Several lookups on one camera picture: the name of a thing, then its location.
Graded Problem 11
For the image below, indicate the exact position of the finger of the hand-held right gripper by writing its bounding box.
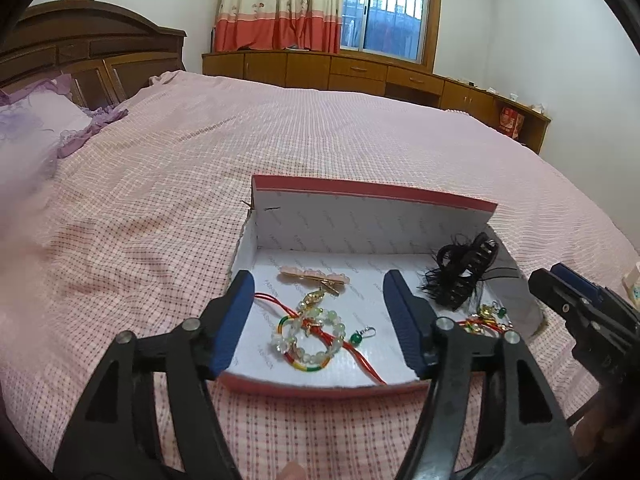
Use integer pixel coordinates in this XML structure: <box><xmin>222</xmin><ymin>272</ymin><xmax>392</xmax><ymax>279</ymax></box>
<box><xmin>528</xmin><ymin>268</ymin><xmax>596</xmax><ymax>346</ymax></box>
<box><xmin>552</xmin><ymin>262</ymin><xmax>608</xmax><ymax>307</ymax></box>

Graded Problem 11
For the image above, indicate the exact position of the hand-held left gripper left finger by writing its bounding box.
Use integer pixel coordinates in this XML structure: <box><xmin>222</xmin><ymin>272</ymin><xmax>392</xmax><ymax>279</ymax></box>
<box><xmin>52</xmin><ymin>270</ymin><xmax>256</xmax><ymax>480</ymax></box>

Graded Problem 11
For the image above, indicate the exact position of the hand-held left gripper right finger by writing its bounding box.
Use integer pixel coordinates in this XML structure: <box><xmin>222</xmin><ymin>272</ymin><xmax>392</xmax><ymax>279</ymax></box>
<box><xmin>382</xmin><ymin>269</ymin><xmax>581</xmax><ymax>480</ymax></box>

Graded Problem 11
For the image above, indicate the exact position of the rainbow bracelet with red string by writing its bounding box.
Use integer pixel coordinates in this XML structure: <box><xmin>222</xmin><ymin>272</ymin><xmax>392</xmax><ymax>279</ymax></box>
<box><xmin>457</xmin><ymin>314</ymin><xmax>518</xmax><ymax>337</ymax></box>
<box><xmin>254</xmin><ymin>292</ymin><xmax>389</xmax><ymax>387</ymax></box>

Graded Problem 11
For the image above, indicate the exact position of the pale bead bracelet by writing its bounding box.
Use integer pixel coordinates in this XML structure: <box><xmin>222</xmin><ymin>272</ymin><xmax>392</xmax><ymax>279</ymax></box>
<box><xmin>270</xmin><ymin>294</ymin><xmax>349</xmax><ymax>367</ymax></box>

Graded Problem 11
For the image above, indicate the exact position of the red cardboard box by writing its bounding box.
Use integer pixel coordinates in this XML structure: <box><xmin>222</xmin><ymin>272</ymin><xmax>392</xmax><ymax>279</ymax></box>
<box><xmin>220</xmin><ymin>175</ymin><xmax>549</xmax><ymax>401</ymax></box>

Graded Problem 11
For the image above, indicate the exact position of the small pale box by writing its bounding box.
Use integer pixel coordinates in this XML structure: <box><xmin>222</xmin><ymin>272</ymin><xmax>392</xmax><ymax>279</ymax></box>
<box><xmin>622</xmin><ymin>265</ymin><xmax>640</xmax><ymax>307</ymax></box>

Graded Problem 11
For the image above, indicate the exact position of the black feather hair claw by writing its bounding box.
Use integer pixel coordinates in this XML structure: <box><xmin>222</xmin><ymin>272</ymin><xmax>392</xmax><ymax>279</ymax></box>
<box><xmin>417</xmin><ymin>232</ymin><xmax>522</xmax><ymax>312</ymax></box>

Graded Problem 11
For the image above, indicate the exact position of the pink hair clip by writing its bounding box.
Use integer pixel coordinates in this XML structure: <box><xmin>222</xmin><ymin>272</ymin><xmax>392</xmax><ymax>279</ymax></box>
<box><xmin>279</xmin><ymin>266</ymin><xmax>349</xmax><ymax>297</ymax></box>

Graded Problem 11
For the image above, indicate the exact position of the red carton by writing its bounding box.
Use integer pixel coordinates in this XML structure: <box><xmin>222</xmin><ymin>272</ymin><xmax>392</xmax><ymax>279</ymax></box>
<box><xmin>497</xmin><ymin>105</ymin><xmax>526</xmax><ymax>140</ymax></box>

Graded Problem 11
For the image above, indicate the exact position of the long wooden cabinet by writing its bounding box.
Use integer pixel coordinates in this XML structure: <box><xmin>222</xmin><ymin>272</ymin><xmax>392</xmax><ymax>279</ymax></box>
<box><xmin>201</xmin><ymin>50</ymin><xmax>552</xmax><ymax>156</ymax></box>

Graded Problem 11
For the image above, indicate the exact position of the purple floral pillow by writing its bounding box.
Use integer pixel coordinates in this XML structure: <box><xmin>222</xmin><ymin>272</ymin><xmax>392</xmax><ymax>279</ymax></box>
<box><xmin>0</xmin><ymin>74</ymin><xmax>129</xmax><ymax>196</ymax></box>

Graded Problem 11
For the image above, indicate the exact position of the wooden headboard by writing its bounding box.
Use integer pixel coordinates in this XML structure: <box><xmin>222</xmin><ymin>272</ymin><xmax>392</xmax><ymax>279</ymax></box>
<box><xmin>0</xmin><ymin>0</ymin><xmax>187</xmax><ymax>111</ymax></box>

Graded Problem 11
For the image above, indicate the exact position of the barred window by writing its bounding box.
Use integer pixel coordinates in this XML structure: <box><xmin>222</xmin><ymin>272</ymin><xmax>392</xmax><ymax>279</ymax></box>
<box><xmin>340</xmin><ymin>0</ymin><xmax>444</xmax><ymax>67</ymax></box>

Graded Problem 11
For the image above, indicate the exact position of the cream and red curtain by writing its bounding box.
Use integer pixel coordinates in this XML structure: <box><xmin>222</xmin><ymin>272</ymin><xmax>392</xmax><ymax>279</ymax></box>
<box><xmin>213</xmin><ymin>0</ymin><xmax>349</xmax><ymax>55</ymax></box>

